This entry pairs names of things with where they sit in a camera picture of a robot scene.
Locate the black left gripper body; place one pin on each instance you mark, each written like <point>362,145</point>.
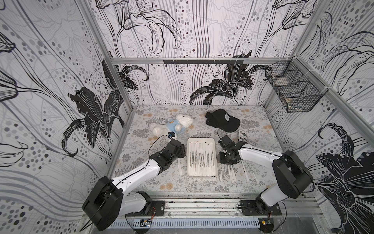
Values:
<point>181,153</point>

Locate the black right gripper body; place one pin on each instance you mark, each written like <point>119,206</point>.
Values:
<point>227,152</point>

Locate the pile straw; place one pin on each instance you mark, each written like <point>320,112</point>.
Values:
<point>180,163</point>
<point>236,174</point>

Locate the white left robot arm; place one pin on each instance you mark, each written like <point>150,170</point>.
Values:
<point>111,197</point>

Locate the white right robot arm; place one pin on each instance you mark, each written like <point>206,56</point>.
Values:
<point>292,177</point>

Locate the white rectangular storage tray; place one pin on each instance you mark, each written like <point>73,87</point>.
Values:
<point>201,158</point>

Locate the white plush toy blue shirt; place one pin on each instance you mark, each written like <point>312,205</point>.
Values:
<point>178,125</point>

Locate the black baseball cap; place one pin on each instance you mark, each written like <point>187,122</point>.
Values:
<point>222,120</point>

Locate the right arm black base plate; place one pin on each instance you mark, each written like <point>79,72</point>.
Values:
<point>256,207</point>

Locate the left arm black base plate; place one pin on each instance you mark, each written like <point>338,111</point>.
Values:
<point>155,209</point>

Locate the white slotted cable duct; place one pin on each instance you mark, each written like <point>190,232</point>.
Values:
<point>179,223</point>

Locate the black wire wall basket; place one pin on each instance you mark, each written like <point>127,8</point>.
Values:
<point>294,86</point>

